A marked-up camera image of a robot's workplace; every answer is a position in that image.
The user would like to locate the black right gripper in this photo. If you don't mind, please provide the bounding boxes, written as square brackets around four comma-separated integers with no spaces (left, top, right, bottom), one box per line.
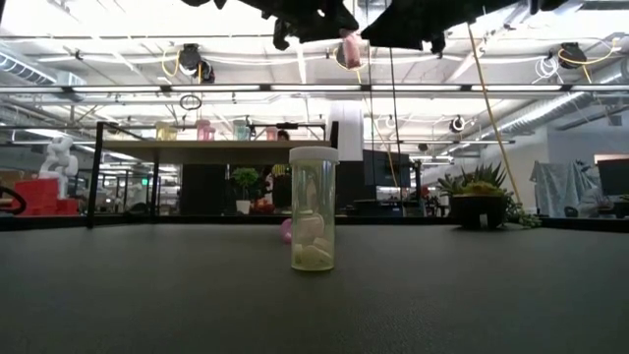
[361,0,522,54]

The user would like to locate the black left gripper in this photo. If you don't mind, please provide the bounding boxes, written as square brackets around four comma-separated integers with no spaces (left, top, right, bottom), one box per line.
[235,0,360,52]

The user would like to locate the long ceiling light bar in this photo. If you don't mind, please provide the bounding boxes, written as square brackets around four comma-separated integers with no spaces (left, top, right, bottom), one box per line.
[0,83,629,95]

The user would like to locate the black monitor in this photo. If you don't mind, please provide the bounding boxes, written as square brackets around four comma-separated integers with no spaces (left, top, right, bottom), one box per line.
[596,157,629,198]
[362,148,413,189]

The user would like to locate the person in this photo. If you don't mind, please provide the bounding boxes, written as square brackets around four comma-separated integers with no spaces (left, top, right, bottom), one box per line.
[270,128,295,213]

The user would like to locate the small plant white pot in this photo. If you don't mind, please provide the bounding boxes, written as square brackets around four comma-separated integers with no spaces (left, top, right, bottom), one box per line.
[229,166,260,216]

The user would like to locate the succulent plant in dark pot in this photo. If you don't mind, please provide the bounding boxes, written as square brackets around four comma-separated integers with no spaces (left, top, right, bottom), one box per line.
[435,161,543,231]

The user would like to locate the bowl of orange fruit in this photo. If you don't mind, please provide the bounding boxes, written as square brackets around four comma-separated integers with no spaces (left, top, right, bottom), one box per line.
[249,197,277,215]

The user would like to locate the grey cloth cover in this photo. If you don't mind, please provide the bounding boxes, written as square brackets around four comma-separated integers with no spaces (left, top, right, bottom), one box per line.
[529,159,604,219]

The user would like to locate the black table mat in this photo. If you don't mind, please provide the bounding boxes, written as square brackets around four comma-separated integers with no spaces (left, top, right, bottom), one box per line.
[0,223,629,354]

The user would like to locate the red cabinet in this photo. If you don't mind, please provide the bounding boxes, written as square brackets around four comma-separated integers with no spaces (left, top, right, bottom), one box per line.
[13,177,81,217]

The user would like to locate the thin black hanging cable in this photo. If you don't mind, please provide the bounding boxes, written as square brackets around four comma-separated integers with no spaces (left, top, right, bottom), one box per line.
[366,41,375,217]

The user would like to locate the orange hanging cable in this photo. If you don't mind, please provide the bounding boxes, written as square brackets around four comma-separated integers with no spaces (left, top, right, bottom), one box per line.
[465,22,524,206]

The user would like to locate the hanging black ring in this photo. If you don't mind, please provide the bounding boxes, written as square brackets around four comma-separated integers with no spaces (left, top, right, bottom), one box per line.
[178,93,203,112]

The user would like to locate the silver ceiling duct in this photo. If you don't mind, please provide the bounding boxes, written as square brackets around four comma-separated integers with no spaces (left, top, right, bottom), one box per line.
[479,58,629,142]

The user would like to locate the black curved ring object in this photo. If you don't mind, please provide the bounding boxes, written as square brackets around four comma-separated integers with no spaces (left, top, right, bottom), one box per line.
[0,185,29,216]

